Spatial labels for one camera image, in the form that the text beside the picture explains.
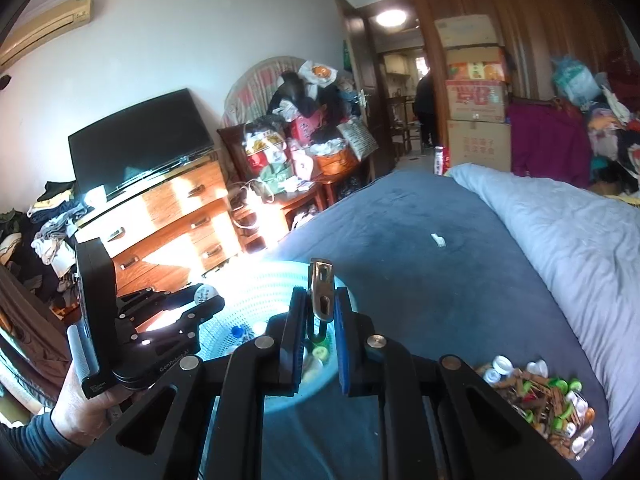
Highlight wooden wardrobe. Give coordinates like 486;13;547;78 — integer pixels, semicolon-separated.
401;0;634;107

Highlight plain brown cardboard box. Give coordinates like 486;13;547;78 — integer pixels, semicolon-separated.
446;119;514;174

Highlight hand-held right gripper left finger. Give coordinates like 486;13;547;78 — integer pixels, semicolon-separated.
60;287;307;480

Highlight pale cardboard box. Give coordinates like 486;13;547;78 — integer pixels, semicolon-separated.
433;14;500;51

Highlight light blue quilt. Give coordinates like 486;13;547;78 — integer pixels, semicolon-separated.
449;162;640;461

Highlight pile of caps and clips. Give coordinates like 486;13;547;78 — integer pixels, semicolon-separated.
475;355;597;461

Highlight black flat television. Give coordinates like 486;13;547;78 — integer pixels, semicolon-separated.
67;88;216;201

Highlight heap of folded clothes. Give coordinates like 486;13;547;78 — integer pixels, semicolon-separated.
0;180;92;312

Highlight heap of colourful clothes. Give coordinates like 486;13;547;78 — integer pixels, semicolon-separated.
550;52;640;197

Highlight light blue plastic basket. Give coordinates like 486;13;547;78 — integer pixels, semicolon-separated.
192;262;359;416

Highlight wooden dresser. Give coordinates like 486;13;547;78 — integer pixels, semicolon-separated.
75;155;242;302

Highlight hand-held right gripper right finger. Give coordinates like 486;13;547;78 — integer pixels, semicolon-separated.
332;287;583;480

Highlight purple cloth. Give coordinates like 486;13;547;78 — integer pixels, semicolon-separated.
507;100;594;189

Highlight red printed cardboard box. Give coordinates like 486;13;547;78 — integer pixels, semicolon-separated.
444;79;510;124

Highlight round ceiling lamp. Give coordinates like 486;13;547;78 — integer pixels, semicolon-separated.
374;8;409;29

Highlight round striped board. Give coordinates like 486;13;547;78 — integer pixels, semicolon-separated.
222;55;351;132

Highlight person's left hand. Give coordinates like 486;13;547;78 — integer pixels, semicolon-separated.
50;359;134;449

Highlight person's left forearm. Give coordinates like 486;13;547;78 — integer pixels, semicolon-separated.
0;409;87;480

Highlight orange printed cardboard box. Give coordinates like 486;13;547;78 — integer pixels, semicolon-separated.
444;46;511;84

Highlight white cables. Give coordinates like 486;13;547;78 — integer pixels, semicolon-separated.
227;181;282;237

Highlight wooden nightstand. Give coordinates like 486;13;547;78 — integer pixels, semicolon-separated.
279;179;374;232

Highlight heap of bags and clutter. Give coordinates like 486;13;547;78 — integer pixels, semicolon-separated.
242;60;381;187

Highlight beige air conditioner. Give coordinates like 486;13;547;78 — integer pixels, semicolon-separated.
0;0;95;69

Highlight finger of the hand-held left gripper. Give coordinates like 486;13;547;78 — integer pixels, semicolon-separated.
116;286;199;322
131;295;226;347

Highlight brown wooden door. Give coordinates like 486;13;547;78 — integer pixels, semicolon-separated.
333;0;379;182

